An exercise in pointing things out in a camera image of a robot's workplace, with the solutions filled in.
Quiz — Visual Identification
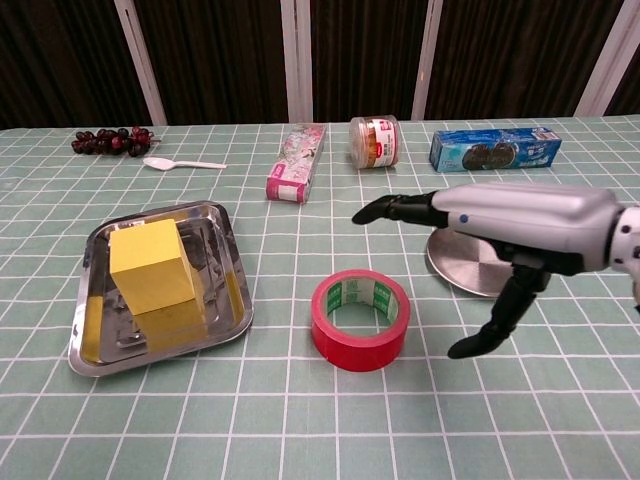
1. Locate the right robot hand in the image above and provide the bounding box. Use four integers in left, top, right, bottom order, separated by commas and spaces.
351, 182, 624, 360

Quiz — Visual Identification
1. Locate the red tape roll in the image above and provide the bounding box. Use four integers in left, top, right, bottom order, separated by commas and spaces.
310, 268, 412, 374

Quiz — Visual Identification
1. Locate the yellow cube block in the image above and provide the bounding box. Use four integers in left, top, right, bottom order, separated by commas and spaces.
108, 218, 197, 317

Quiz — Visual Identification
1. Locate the blue cookie box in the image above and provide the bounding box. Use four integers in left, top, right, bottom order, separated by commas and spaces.
429, 126, 563, 175

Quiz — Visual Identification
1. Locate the round steel plate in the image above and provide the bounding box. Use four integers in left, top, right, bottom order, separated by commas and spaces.
425, 227, 516, 300

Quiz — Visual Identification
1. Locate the clear snack jar red label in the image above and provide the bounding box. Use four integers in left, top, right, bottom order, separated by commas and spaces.
348, 115, 403, 170

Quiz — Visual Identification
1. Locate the pink floral box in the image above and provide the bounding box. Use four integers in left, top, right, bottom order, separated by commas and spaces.
265, 123, 327, 205

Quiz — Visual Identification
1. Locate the green checkered tablecloth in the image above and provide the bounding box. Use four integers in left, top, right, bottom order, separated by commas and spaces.
0, 113, 640, 480

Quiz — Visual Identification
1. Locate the rectangular steel tray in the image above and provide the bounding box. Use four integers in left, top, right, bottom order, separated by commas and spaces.
68, 199, 255, 378

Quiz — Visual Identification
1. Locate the white plastic spoon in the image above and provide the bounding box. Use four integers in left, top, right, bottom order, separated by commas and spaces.
142, 156, 228, 172

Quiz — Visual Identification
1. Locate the dark red grape bunch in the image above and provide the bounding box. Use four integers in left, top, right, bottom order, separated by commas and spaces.
71, 126, 162, 158

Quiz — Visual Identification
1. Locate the white frame post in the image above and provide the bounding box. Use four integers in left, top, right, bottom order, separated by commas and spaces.
574, 0, 640, 117
279, 0, 314, 124
411, 0, 444, 121
113, 0, 168, 126

